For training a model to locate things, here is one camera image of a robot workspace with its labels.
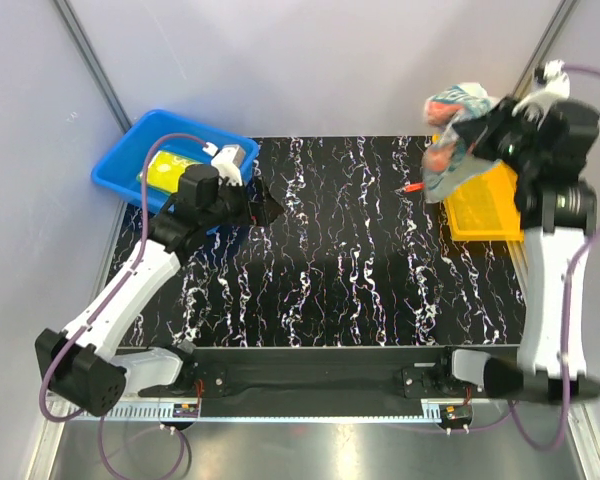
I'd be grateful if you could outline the left power connector block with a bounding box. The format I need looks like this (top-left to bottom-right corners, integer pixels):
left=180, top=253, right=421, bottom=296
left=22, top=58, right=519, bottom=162
left=172, top=402, right=200, bottom=419

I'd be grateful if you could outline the teal patterned cloth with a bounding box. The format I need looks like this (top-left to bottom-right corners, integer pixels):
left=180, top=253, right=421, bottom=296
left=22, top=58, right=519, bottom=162
left=422, top=82, right=497, bottom=204

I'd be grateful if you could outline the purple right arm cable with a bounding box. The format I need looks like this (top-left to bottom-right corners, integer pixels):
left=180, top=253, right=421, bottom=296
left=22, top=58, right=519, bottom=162
left=507, top=63, right=600, bottom=449

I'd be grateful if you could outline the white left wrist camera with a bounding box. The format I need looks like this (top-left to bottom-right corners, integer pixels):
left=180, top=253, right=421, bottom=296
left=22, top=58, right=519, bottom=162
left=202, top=142, right=245, bottom=186

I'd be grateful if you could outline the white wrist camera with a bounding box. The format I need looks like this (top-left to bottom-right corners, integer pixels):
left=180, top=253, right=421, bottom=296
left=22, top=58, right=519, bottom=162
left=202, top=142, right=245, bottom=186
left=512, top=60, right=570, bottom=124

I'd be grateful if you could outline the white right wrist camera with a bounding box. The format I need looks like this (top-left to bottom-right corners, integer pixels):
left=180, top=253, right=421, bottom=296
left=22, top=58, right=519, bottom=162
left=512, top=60, right=570, bottom=124

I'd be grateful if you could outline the blue plastic bin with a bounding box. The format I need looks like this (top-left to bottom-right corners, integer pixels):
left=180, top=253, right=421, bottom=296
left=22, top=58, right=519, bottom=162
left=91, top=110, right=259, bottom=206

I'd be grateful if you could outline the aluminium frame rail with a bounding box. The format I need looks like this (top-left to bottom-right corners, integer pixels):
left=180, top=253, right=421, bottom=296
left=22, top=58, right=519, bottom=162
left=48, top=389, right=507, bottom=425

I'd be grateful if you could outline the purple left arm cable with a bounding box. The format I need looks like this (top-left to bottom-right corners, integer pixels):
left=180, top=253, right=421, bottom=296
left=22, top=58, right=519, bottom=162
left=38, top=133, right=216, bottom=479

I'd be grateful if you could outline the yellow plastic bin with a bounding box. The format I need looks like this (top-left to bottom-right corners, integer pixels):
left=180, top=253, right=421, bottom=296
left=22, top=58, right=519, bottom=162
left=425, top=157, right=524, bottom=242

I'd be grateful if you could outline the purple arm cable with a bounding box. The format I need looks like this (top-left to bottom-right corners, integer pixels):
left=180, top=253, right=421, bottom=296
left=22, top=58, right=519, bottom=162
left=38, top=133, right=216, bottom=479
left=507, top=63, right=600, bottom=449

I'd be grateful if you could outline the power connector block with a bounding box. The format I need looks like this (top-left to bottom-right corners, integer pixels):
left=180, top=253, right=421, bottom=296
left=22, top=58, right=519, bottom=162
left=172, top=402, right=200, bottom=419
left=441, top=404, right=473, bottom=424

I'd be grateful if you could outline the yellow cloth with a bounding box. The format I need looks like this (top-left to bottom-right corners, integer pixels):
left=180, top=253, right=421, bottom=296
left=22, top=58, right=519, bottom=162
left=147, top=150, right=210, bottom=194

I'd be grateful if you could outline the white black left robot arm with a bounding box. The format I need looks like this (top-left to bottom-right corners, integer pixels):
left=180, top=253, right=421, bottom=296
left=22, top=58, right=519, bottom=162
left=35, top=164, right=284, bottom=417

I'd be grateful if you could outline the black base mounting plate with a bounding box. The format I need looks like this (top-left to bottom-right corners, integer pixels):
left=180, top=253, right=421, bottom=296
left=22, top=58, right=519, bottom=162
left=114, top=347, right=506, bottom=419

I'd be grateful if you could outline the right power connector block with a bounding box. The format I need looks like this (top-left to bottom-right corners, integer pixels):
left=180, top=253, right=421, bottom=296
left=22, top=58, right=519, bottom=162
left=441, top=404, right=473, bottom=424

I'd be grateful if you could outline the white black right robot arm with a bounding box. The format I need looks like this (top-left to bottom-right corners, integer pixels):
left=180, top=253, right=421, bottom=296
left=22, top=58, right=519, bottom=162
left=433, top=98, right=600, bottom=404

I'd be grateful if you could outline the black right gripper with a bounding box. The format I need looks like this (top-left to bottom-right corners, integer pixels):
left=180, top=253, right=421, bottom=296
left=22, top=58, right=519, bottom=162
left=452, top=95, right=543, bottom=176

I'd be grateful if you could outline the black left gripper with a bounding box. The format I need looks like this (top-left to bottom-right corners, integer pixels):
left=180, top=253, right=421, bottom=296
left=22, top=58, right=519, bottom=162
left=202, top=175, right=284, bottom=231

